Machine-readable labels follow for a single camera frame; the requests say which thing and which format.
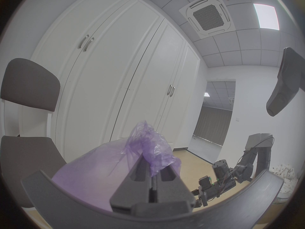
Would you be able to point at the grey cushioned white chair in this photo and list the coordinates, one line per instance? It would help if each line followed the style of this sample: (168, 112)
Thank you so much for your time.
(28, 85)

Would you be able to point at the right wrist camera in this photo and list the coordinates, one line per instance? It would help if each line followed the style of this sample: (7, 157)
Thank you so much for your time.
(205, 181)

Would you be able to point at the grey curtain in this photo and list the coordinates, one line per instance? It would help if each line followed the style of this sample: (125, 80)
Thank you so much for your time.
(212, 125)

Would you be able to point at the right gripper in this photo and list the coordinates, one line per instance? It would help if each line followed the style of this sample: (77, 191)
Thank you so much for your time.
(212, 192)

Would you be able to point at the ceiling light panel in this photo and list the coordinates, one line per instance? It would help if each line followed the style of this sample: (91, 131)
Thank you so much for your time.
(266, 16)

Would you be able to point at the white wardrobe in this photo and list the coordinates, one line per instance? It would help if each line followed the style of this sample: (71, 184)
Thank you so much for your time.
(114, 68)

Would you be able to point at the purple plastic bag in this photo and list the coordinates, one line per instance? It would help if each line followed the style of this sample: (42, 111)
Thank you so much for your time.
(95, 166)

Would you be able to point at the bed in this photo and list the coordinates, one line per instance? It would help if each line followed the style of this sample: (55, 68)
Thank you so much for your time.
(284, 178)

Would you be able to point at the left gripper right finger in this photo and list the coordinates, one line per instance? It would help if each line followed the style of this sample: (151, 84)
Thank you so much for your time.
(171, 189)

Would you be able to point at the ceiling air conditioner vent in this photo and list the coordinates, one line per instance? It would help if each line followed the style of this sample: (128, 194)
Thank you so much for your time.
(207, 14)

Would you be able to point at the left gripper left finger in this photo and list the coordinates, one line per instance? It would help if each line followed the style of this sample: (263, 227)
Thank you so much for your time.
(135, 185)

